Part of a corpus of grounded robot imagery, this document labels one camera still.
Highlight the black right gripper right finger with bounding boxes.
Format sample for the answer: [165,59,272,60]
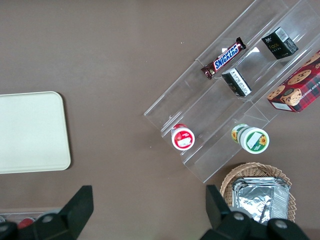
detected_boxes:
[201,184,270,240]

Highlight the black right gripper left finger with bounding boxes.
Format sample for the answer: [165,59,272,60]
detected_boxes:
[17,185,95,240]

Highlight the light wicker basket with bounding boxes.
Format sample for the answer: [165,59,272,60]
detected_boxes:
[219,162,296,224]

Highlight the beige rectangular serving tray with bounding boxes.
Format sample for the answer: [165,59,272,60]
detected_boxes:
[0,90,72,175]

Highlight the clear acrylic bottle rack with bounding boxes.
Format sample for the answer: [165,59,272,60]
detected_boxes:
[0,211,60,226]

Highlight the aluminium foil container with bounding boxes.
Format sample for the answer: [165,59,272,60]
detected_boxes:
[231,176,292,201]
[236,183,289,225]

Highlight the red cola bottle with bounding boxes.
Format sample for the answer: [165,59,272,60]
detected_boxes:
[16,217,35,230]

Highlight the green sunflower snack cup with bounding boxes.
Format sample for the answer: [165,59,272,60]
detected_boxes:
[230,123,270,154]

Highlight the red lid snack cup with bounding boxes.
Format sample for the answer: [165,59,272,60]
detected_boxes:
[171,123,196,151]

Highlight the clear acrylic stepped shelf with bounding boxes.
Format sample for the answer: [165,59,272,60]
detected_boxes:
[143,0,320,185]

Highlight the small black carton box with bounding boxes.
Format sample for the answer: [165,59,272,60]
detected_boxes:
[261,26,300,60]
[221,67,253,98]

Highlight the red plaid cookie box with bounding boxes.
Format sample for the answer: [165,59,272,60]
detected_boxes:
[266,49,320,114]

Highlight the Snickers chocolate bar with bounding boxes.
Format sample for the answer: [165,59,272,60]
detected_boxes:
[200,36,247,80]

